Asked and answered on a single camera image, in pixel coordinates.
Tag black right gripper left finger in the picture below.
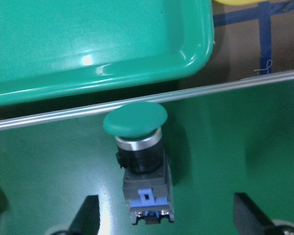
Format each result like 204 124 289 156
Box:
68 195 99 235

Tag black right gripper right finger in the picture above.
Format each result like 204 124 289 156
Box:
233 192 274 235

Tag green push button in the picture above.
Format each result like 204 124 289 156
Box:
103 102 174 225

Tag green conveyor belt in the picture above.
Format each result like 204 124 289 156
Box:
0 70 294 235

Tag green plastic tray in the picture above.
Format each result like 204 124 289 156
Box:
0 0 214 107

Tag yellow plastic tray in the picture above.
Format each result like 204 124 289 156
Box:
215 0 259 6

